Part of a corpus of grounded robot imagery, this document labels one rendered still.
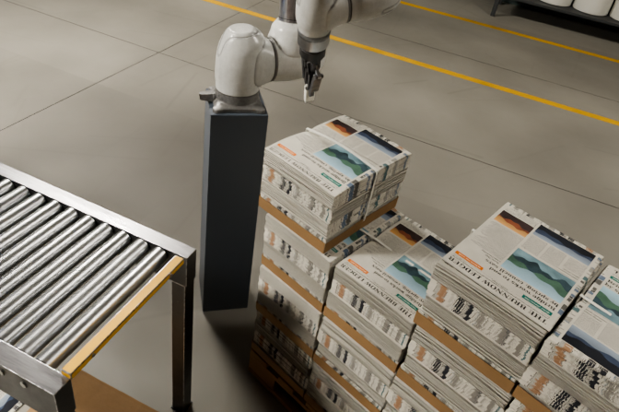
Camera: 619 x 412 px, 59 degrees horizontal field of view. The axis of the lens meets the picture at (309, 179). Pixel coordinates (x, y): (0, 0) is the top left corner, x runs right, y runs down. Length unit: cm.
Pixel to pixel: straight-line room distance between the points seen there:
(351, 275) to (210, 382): 94
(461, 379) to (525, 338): 26
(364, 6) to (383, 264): 74
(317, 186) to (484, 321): 55
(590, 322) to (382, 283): 54
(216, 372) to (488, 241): 130
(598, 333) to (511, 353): 19
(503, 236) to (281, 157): 65
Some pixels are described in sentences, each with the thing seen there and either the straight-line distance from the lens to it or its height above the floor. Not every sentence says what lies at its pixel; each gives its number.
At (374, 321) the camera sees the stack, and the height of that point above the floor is 73.
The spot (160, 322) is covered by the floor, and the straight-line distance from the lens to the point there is 253.
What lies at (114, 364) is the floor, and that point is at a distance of 242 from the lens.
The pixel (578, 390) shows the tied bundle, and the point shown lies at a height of 98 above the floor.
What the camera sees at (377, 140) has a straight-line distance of 178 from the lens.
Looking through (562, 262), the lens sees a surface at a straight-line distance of 155.
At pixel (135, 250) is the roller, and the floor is 80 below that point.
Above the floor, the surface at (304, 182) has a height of 104.
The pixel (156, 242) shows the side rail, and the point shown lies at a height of 80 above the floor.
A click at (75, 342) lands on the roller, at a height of 79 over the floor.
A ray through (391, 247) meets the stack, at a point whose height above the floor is 83.
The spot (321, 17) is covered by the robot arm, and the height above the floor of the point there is 148.
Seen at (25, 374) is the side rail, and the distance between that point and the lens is 145.
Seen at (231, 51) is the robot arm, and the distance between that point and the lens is 186.
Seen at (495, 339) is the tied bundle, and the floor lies 95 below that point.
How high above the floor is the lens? 195
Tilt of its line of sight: 35 degrees down
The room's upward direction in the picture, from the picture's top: 10 degrees clockwise
